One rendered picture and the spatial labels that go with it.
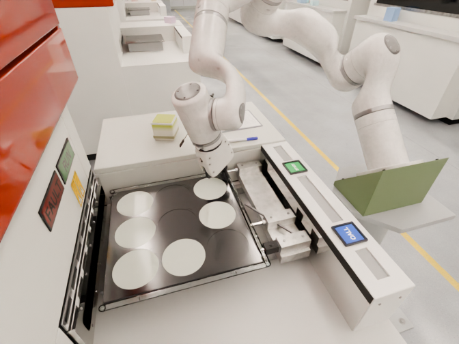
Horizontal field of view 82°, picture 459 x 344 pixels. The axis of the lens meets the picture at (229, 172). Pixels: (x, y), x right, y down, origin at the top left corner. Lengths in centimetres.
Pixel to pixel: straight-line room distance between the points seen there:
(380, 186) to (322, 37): 48
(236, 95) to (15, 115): 40
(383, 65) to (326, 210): 49
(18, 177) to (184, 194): 51
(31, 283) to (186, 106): 40
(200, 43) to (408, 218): 79
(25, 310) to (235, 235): 43
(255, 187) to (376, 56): 53
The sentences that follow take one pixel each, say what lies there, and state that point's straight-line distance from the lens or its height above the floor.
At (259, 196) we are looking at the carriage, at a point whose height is 88.
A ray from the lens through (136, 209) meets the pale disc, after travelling 79.
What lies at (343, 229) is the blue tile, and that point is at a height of 96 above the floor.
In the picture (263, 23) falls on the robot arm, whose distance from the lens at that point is 95.
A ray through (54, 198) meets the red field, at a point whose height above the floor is 110.
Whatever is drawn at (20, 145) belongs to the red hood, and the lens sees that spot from 40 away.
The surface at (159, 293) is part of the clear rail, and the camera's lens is 62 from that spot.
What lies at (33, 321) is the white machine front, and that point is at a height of 105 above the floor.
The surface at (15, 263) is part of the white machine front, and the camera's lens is 46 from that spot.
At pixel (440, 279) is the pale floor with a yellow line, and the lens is 206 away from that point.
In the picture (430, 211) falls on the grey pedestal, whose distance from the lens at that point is 107.
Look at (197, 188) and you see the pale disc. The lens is 82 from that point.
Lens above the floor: 144
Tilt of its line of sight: 38 degrees down
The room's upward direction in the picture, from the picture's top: straight up
